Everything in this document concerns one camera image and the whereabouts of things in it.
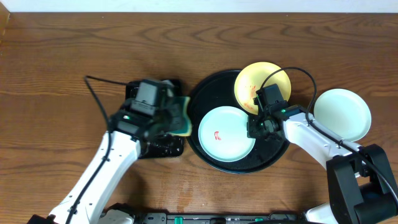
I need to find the green and yellow sponge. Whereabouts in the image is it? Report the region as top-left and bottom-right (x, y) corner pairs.
(168, 96), (192, 137)

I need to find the light blue plate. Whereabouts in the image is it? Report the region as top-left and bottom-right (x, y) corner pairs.
(313, 88), (372, 141)
(198, 106), (256, 162)

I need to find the yellow plate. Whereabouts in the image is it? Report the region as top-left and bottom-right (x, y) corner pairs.
(234, 62), (292, 115)

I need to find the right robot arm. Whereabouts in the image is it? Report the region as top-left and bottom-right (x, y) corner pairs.
(248, 103), (397, 224)

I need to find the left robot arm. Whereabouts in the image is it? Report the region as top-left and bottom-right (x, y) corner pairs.
(29, 96), (192, 223)

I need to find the black rectangular water tray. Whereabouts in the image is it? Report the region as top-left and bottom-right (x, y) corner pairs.
(125, 79), (184, 159)

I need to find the round black serving tray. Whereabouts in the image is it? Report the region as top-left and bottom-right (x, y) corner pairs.
(187, 70), (289, 174)

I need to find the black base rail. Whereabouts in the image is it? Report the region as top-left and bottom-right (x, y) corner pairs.
(99, 203), (312, 224)

